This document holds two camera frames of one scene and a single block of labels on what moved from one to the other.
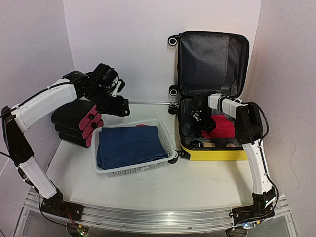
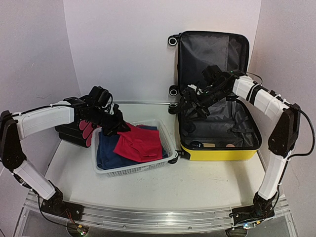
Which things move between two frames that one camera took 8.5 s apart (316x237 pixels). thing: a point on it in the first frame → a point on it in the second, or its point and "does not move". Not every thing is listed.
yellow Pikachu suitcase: x=209 y=63 does not move
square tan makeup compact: x=208 y=144 does not move
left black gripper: x=119 y=108 → x=118 y=121
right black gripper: x=198 y=128 → x=189 y=98
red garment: x=224 y=128 → x=139 y=143
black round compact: x=197 y=144 does not move
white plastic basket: x=162 y=163 does not move
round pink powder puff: x=230 y=145 does not move
